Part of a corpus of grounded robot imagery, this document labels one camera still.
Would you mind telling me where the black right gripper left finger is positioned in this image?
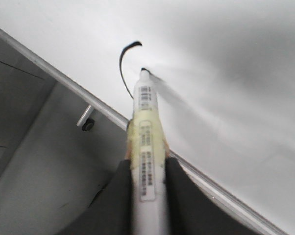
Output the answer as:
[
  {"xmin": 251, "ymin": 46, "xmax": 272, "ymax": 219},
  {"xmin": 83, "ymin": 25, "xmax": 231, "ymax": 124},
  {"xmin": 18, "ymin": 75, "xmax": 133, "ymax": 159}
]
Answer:
[{"xmin": 58, "ymin": 160, "xmax": 132, "ymax": 235}]

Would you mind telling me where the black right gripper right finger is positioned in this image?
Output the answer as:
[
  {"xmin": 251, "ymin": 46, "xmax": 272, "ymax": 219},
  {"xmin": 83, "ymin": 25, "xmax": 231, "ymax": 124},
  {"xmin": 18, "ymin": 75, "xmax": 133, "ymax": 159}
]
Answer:
[{"xmin": 165, "ymin": 157, "xmax": 254, "ymax": 235}]

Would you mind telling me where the white whiteboard marker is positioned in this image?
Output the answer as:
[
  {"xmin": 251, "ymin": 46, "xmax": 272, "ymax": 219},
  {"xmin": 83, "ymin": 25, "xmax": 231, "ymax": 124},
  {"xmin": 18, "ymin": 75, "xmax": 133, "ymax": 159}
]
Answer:
[{"xmin": 128, "ymin": 69, "xmax": 170, "ymax": 235}]

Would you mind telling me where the white whiteboard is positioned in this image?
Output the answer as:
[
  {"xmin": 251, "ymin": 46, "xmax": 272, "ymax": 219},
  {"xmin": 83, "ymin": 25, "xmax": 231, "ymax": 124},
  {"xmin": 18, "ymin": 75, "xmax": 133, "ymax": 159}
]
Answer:
[{"xmin": 0, "ymin": 0, "xmax": 295, "ymax": 235}]

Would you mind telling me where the grey metal stand bar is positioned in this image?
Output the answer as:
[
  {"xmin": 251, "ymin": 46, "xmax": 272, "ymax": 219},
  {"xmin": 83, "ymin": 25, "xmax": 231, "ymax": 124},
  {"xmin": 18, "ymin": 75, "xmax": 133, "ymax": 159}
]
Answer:
[{"xmin": 76, "ymin": 105, "xmax": 93, "ymax": 127}]

